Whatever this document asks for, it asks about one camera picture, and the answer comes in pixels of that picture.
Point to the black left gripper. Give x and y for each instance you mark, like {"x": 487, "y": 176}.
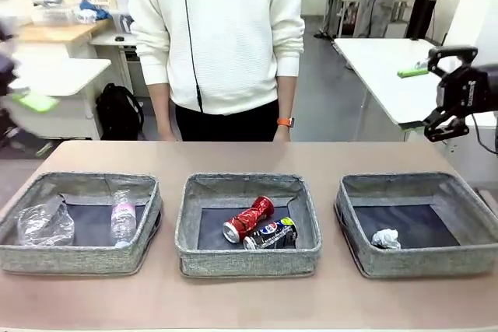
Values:
{"x": 8, "y": 67}

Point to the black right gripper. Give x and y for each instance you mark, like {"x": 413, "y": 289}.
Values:
{"x": 467, "y": 91}

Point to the clear plastic bag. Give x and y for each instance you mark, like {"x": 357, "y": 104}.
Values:
{"x": 44, "y": 225}

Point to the clear bottle pink label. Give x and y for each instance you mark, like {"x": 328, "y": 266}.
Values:
{"x": 122, "y": 218}

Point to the white paper ball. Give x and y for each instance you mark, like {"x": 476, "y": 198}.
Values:
{"x": 386, "y": 239}

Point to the black Pepsi can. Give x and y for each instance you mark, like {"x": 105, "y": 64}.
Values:
{"x": 272, "y": 235}

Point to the crushed red soda can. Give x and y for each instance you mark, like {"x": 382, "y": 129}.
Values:
{"x": 249, "y": 217}

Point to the person's right forearm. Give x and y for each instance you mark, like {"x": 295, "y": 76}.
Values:
{"x": 159, "y": 106}

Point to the person's left forearm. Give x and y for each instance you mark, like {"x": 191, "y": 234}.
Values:
{"x": 287, "y": 95}

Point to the person's right hand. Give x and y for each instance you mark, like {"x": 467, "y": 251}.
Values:
{"x": 168, "y": 137}

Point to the person's left hand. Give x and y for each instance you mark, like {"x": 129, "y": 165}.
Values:
{"x": 282, "y": 134}

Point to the small white desk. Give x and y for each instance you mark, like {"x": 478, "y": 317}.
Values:
{"x": 78, "y": 71}

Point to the large white table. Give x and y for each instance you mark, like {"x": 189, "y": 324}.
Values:
{"x": 381, "y": 67}

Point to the black backpack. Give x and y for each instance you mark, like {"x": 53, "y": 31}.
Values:
{"x": 118, "y": 114}

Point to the wooden top workbench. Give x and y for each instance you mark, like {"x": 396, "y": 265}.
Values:
{"x": 58, "y": 34}

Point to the clear mesh plastic basket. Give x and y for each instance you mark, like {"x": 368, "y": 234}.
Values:
{"x": 54, "y": 15}

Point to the white desk with shelf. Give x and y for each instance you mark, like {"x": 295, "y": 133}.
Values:
{"x": 113, "y": 42}

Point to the white storage box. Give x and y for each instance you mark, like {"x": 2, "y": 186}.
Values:
{"x": 15, "y": 1}

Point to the blue cloth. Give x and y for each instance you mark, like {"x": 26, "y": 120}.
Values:
{"x": 95, "y": 10}

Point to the clear storage bin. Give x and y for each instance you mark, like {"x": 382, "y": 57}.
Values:
{"x": 122, "y": 23}

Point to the grey fabric basket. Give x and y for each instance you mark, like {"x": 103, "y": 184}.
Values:
{"x": 420, "y": 264}
{"x": 78, "y": 260}
{"x": 249, "y": 266}

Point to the white cylinder container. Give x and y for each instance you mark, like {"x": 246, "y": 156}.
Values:
{"x": 122, "y": 1}

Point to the orange wrist watch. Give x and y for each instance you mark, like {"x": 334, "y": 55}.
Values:
{"x": 286, "y": 122}

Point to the black trousers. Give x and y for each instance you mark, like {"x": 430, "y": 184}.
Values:
{"x": 225, "y": 126}

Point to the white knit sweater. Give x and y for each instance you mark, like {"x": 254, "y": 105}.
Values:
{"x": 218, "y": 36}

